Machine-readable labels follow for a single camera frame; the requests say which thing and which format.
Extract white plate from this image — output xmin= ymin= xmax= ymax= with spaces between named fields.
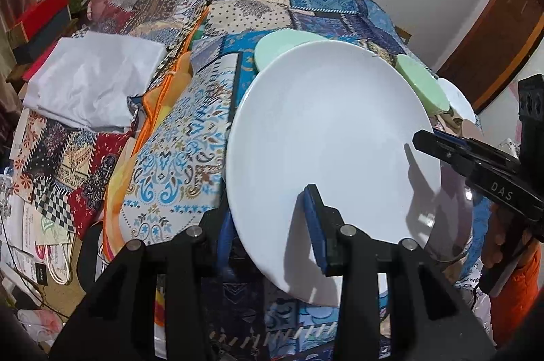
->
xmin=423 ymin=165 xmax=475 ymax=265
xmin=225 ymin=40 xmax=443 ymax=307

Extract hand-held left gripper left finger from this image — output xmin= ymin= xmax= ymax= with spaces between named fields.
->
xmin=49 ymin=185 xmax=239 ymax=361

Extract white bowl with brown spots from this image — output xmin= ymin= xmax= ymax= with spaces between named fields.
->
xmin=437 ymin=78 xmax=477 ymax=124

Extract green plate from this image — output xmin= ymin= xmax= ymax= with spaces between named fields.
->
xmin=254 ymin=29 xmax=330 ymax=73

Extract dark box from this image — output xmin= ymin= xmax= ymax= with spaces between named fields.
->
xmin=12 ymin=7 xmax=74 ymax=63

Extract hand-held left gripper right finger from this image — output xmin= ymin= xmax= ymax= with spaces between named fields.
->
xmin=297 ymin=183 xmax=498 ymax=361

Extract red box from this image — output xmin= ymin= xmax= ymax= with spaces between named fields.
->
xmin=14 ymin=0 xmax=71 ymax=41

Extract papers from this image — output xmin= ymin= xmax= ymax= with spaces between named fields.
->
xmin=0 ymin=174 xmax=79 ymax=296

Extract white cloth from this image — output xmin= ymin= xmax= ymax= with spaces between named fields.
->
xmin=22 ymin=37 xmax=167 ymax=133

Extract green bowl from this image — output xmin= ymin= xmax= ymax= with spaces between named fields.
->
xmin=396 ymin=54 xmax=451 ymax=116

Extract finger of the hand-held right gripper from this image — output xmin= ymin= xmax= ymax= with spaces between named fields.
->
xmin=412 ymin=129 xmax=473 ymax=175
xmin=432 ymin=132 xmax=513 ymax=160

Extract wooden door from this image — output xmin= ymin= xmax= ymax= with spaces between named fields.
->
xmin=437 ymin=0 xmax=544 ymax=114

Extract white plastic bag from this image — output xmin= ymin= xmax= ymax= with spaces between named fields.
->
xmin=16 ymin=308 xmax=66 ymax=347

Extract patchwork blanket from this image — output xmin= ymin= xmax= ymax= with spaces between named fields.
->
xmin=8 ymin=0 xmax=489 ymax=361

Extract person's right hand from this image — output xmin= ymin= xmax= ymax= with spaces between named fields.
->
xmin=480 ymin=203 xmax=513 ymax=269

